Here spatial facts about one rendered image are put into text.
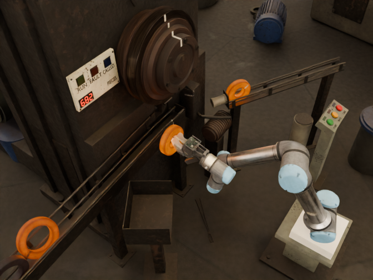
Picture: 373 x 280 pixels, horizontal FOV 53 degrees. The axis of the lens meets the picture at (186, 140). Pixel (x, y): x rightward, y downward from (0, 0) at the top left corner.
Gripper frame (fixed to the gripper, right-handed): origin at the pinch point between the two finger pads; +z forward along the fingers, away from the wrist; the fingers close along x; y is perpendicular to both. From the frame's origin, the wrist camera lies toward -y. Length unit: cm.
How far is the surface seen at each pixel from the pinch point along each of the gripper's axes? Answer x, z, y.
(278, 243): -25, -77, -65
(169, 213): 23.9, -20.4, -19.1
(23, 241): 76, 19, -16
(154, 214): 28.3, -14.8, -20.5
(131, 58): -0.9, 29.0, 31.5
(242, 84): -64, -5, -8
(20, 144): 23, 102, -88
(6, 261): 86, 16, -13
